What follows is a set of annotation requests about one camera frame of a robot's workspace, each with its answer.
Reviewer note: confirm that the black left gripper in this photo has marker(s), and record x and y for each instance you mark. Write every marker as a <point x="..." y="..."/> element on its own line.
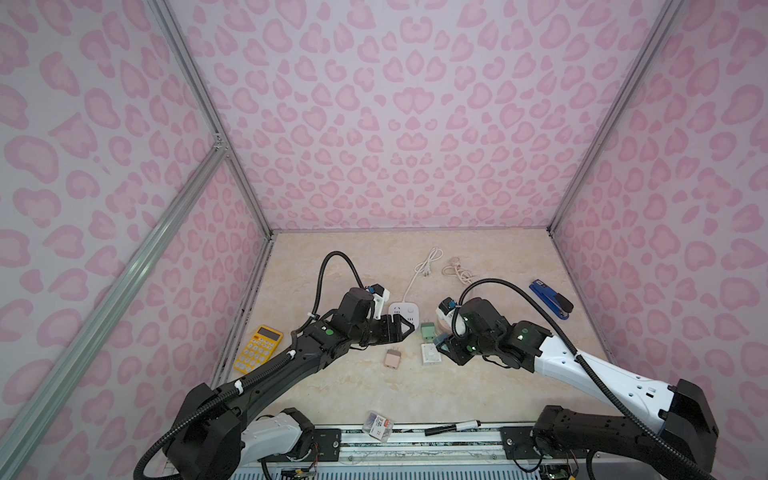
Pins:
<point x="399" y="330"/>

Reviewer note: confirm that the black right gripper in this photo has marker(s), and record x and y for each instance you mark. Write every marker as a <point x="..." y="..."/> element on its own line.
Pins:
<point x="448" y="346"/>

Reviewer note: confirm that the green charger plug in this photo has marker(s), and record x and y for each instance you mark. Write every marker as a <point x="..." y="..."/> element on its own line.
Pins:
<point x="428" y="332"/>

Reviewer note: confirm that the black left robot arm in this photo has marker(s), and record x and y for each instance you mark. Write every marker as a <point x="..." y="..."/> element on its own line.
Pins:
<point x="215" y="427"/>

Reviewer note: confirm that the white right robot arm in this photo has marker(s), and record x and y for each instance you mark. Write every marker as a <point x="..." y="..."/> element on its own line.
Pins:
<point x="669" y="427"/>

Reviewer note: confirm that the white charger plug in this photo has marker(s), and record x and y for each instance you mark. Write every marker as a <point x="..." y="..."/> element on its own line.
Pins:
<point x="430" y="354"/>

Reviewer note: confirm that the pink charger plug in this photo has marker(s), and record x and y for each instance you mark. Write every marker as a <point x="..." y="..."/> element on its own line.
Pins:
<point x="392" y="359"/>

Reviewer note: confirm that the pink round power strip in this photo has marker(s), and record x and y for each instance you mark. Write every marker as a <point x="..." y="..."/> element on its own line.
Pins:
<point x="444" y="320"/>

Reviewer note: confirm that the white square power strip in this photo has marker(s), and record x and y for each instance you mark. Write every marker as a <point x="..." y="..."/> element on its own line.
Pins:
<point x="408" y="310"/>

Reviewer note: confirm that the black marker pen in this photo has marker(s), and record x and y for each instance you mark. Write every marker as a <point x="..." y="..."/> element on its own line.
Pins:
<point x="454" y="427"/>

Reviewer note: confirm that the small clear plastic box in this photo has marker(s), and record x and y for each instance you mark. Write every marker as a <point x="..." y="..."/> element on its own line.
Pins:
<point x="378" y="426"/>

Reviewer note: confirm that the blue stapler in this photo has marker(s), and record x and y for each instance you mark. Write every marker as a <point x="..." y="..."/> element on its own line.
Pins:
<point x="561" y="306"/>

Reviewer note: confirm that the yellow calculator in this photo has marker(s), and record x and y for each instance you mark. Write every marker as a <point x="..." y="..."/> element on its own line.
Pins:
<point x="257" y="349"/>

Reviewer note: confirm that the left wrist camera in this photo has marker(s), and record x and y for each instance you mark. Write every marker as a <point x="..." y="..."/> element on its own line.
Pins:
<point x="380" y="297"/>

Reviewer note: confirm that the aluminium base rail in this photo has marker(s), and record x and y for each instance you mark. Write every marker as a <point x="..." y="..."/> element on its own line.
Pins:
<point x="490" y="451"/>

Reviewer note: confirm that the aluminium diagonal frame bar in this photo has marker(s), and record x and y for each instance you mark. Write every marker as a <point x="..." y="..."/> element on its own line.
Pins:
<point x="37" y="416"/>

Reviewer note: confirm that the aluminium frame post left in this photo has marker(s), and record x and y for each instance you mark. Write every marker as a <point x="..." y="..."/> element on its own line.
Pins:
<point x="168" y="23"/>

